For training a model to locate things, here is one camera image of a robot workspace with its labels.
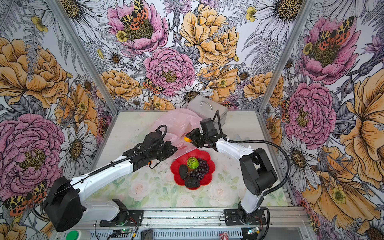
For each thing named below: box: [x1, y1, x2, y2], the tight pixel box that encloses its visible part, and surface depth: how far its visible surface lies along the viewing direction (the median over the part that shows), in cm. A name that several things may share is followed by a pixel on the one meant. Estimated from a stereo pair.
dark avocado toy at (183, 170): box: [179, 164, 188, 180], surface depth 87 cm
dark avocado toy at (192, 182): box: [184, 176, 201, 188], surface depth 80 cm
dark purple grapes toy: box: [186, 158, 209, 180], surface depth 87 cm
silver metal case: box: [186, 95, 228, 127], surface depth 104 cm
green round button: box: [66, 230, 80, 240], surface depth 63 cm
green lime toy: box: [187, 157, 200, 169], surface depth 89 cm
